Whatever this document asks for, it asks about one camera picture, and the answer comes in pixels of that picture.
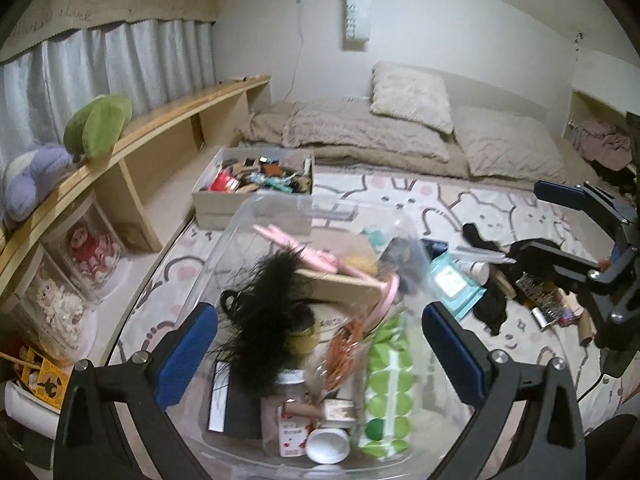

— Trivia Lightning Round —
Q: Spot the dark glossy book box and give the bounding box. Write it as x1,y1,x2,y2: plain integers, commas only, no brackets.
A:
530,307,559,330

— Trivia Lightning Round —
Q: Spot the teal cleansing wipes pack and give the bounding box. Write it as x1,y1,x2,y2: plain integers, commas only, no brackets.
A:
427,252,486,322

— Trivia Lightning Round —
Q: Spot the black feather hair clip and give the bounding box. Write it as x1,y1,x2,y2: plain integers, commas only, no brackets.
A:
210,248,311,396

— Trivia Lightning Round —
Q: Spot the toothpick jar white lid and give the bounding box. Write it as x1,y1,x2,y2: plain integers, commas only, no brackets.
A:
456,259,490,286

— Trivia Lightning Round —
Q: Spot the white cardboard box with clutter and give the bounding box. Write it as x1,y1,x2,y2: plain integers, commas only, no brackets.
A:
192,146,314,230

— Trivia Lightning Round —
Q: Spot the silver rhinestone tiara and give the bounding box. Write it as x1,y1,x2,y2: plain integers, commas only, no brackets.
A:
515,273,564,321

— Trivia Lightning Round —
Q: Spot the closet nook with clothes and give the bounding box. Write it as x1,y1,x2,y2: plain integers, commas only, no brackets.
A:
563,90,637,200

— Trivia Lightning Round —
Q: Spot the bunny print bed sheet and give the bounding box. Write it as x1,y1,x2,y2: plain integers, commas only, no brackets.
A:
106,171,632,480

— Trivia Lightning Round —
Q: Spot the black sock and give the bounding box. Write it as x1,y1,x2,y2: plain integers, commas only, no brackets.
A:
462,223,503,252

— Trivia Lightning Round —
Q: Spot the white plastic comb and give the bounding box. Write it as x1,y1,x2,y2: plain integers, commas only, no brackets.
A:
448,246,516,264

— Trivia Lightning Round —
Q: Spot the right quilted beige pillow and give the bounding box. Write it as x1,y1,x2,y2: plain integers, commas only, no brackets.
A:
452,106,567,183

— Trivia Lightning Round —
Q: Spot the quilted beige pillow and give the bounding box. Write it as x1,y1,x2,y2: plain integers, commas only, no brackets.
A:
452,106,567,183
282,100,449,162

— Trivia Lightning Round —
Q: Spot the white dress doll in case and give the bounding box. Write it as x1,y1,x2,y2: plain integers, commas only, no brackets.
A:
9,247,98,365

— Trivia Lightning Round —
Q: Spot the green dotted package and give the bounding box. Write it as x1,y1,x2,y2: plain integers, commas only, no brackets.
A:
358,312,416,460

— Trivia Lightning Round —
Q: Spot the wooden shelf unit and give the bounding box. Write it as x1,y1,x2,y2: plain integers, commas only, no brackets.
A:
0,74,272,321

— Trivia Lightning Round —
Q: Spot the red dress doll in case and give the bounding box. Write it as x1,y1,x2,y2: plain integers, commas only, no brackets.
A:
41,193,130,304

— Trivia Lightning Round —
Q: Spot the clear plastic storage bin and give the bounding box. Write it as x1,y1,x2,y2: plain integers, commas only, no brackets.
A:
193,194,451,466

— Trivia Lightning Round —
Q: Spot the fluffy beige pillow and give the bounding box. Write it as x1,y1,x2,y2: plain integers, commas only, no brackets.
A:
370,61,454,134

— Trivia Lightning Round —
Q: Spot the left quilted beige pillow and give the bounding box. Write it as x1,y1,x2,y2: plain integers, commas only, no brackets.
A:
282,100,449,162

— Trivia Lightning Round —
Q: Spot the purple plush toy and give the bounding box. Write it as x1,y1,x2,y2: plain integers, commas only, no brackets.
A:
2,143,74,223

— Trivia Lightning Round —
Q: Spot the green plush toy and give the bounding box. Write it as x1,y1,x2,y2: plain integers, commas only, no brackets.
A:
63,94,132,159

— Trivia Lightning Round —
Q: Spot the beige folded blanket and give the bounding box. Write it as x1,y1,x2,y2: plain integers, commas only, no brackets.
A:
235,101,599,190

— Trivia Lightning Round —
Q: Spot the grey curtain with valance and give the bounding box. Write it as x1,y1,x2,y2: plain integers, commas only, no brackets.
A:
1,18,216,166

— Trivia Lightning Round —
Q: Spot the white charging cable on wall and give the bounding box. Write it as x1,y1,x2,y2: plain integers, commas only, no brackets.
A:
284,0,309,101

